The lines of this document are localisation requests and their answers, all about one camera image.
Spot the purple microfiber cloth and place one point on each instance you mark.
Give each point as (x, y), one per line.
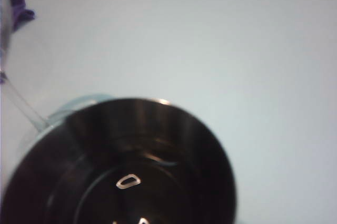
(18, 3)

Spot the clear wine glass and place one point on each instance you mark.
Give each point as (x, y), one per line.
(23, 103)

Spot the gold metal jigger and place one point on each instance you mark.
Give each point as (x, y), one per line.
(131, 134)

